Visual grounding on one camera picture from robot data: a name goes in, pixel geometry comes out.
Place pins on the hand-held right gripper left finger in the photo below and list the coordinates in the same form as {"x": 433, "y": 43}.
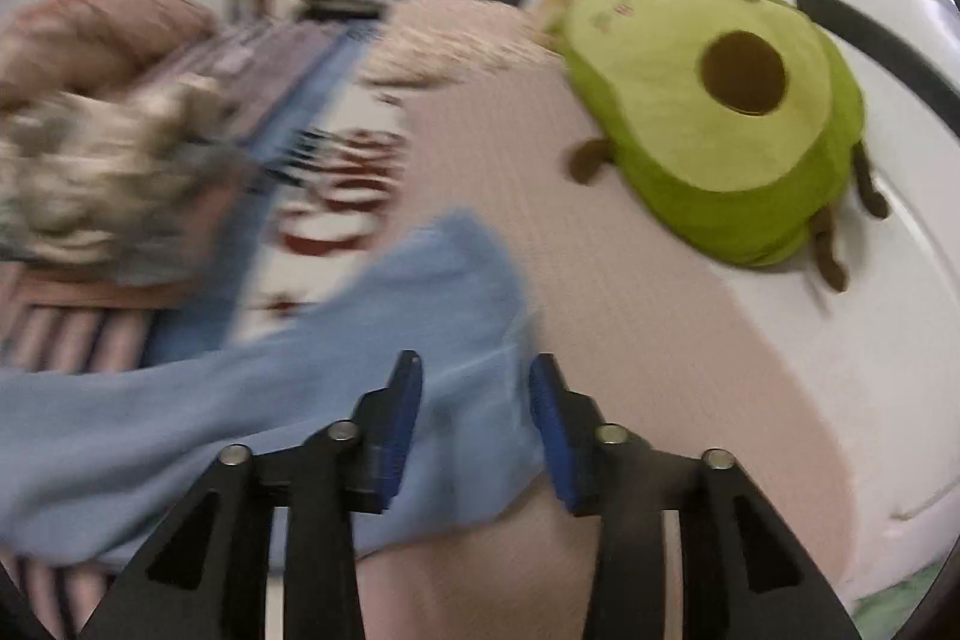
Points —
{"x": 396, "y": 419}

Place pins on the pink pillow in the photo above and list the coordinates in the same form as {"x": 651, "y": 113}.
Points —
{"x": 90, "y": 33}

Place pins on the white bed frame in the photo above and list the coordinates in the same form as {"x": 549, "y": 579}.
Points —
{"x": 870, "y": 280}

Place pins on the beige bed sheet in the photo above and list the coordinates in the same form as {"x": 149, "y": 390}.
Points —
{"x": 600, "y": 280}

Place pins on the printed blanket with red letters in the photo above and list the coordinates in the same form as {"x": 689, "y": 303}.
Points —
{"x": 330, "y": 190}

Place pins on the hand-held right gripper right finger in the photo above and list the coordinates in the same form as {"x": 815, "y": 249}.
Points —
{"x": 553, "y": 430}

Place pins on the light blue pants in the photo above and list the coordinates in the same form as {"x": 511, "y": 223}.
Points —
{"x": 315, "y": 400}

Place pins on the crumpled patterned cloth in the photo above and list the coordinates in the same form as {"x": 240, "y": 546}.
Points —
{"x": 97, "y": 168}

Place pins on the black curved bar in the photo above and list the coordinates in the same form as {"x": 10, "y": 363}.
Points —
{"x": 885, "y": 40}

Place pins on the green avocado plush toy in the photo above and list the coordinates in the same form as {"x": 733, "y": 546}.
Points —
{"x": 720, "y": 138}

